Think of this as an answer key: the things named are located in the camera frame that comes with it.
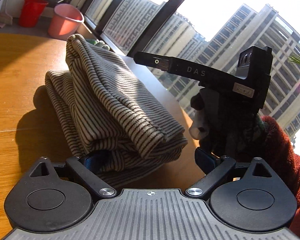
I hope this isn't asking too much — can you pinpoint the striped knit garment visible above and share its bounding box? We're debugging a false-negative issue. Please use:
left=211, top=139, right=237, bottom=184
left=45, top=34, right=187, bottom=187

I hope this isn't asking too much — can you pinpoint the red fleece sleeve forearm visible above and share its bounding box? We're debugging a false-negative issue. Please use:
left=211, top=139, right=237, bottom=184
left=261, top=116, right=300, bottom=237

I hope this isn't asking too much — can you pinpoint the right hand in glove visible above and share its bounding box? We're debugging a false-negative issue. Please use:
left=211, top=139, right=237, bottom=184
left=189, top=88, right=266, bottom=162

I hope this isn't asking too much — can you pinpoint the green white cloth pile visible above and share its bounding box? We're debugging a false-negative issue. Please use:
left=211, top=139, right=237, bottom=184
left=86, top=38, right=110, bottom=51

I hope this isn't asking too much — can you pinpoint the pink plastic tub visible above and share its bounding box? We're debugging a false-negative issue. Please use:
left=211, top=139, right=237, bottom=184
left=47, top=4, right=84, bottom=40

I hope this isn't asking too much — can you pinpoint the red plastic bucket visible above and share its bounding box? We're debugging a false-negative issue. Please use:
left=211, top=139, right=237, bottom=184
left=18, top=0, right=48, bottom=28

